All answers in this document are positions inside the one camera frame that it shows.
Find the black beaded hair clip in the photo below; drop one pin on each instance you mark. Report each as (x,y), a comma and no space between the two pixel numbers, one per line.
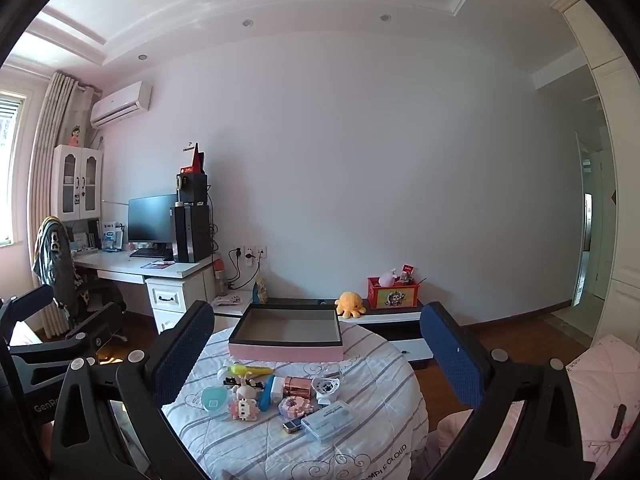
(229,381)

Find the grey printed jacket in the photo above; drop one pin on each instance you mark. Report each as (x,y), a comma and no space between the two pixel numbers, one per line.
(52,260)

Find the patterned pouch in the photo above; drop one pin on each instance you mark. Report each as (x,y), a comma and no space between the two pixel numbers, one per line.
(226,301)

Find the blue snack bag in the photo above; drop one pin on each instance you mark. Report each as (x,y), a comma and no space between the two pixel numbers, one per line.
(260,287)

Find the window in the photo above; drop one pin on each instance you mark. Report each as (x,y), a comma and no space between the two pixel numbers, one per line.
(10,160)

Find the black keyboard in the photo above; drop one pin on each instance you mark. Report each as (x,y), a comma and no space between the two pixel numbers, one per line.
(150,253)

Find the white desk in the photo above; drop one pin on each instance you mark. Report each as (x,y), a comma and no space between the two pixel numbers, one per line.
(120,263)

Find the white striped tablecloth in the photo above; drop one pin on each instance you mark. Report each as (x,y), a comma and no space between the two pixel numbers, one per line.
(250,450)

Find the black slim remote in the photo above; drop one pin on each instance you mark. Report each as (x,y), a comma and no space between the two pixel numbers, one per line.
(618,421)

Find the white charger plug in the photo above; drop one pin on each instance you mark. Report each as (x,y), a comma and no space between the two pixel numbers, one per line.
(265,395)

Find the blue tube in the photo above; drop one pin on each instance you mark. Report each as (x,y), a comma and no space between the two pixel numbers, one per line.
(278,390)

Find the white toy camera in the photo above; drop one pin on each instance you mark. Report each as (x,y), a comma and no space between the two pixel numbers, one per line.
(325,390)

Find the bottle with orange cap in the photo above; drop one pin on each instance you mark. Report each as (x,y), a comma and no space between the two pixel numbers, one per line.
(220,277)

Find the upright books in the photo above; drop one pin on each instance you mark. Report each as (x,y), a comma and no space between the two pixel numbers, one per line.
(93,235)

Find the pink mouse pad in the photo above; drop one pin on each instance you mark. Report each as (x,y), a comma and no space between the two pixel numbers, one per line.
(157,264)

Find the black and white low cabinet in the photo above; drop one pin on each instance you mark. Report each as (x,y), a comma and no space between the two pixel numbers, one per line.
(400,317)

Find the white wall socket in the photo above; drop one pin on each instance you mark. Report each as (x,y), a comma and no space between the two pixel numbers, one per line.
(261,251)
(249,251)
(237,251)

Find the pink doll figure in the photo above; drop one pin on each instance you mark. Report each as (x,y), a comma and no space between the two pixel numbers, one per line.
(75,136)

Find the rose gold metallic bottle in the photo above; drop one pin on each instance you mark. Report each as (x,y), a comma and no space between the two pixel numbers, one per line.
(297,387)

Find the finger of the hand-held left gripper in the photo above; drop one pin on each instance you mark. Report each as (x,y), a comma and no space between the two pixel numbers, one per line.
(95,325)
(35,300)

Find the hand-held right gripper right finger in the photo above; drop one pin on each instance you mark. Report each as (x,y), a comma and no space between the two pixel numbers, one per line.
(452,355)

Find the white door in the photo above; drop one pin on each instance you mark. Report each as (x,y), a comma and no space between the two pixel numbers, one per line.
(582,210)

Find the red storage crate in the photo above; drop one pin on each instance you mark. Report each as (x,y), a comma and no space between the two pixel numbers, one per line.
(395,296)

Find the black computer monitor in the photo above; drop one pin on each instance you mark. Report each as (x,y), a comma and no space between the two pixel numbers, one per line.
(152,220)

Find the orange octopus plush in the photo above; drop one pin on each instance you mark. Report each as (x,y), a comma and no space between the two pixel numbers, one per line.
(350,305)

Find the black office chair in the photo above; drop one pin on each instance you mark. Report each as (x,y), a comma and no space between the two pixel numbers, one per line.
(100,290)

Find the red desk calendar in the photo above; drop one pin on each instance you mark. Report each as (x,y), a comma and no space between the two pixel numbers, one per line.
(197,160)

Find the yellow highlighter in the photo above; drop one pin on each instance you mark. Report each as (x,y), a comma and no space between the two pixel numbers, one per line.
(252,370)

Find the red card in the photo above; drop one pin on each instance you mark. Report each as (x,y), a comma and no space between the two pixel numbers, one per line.
(408,270)

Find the pink quilt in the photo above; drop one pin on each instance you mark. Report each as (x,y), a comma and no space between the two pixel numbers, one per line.
(600,385)

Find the pink block donut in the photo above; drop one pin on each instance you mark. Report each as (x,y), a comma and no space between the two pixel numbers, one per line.
(294,406)

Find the pink storage box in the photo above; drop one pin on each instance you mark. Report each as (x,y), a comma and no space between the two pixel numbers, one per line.
(280,352)

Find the white rabbit figure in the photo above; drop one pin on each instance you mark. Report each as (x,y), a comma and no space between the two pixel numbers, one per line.
(247,386)

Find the white glass-door cabinet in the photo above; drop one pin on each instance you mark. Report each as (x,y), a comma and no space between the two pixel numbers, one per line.
(77,152)

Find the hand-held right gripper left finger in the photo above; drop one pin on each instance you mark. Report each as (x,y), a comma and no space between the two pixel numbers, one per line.
(182,355)

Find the cream wardrobe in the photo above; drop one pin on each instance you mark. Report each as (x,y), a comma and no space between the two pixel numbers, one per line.
(600,35)

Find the blue and white case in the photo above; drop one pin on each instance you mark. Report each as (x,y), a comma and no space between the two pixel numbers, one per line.
(328,421)

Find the black computer tower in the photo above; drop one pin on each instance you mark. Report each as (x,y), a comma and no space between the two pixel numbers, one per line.
(197,232)

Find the beige curtain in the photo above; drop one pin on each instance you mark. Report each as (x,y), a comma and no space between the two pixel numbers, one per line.
(50,125)

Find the clear glass perfume bottle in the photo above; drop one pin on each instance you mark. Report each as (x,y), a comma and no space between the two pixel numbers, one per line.
(331,372)

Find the black speaker box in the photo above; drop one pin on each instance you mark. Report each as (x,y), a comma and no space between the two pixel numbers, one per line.
(192,189)

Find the pink block figure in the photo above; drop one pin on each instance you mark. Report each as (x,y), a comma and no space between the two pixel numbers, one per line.
(244,410)

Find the pink plush toy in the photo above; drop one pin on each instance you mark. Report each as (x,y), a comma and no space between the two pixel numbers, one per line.
(387,278)

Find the small dark case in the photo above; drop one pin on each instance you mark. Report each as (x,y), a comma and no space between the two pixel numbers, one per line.
(292,426)

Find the white air conditioner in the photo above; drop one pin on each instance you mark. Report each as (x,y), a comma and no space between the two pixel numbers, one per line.
(120,105)

